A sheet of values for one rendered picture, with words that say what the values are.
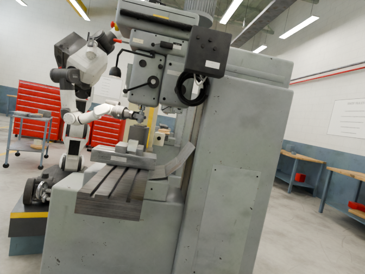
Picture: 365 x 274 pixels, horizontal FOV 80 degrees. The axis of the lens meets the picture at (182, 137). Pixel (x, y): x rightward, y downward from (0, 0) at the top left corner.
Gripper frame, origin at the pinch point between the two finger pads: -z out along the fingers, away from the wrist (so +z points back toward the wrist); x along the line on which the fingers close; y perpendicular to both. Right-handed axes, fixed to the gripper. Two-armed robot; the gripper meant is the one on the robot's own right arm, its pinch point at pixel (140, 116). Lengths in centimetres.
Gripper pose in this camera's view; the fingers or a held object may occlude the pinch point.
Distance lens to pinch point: 145.5
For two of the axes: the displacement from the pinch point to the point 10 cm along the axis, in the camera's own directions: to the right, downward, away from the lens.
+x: 2.2, -0.4, 9.7
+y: -2.0, 9.8, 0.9
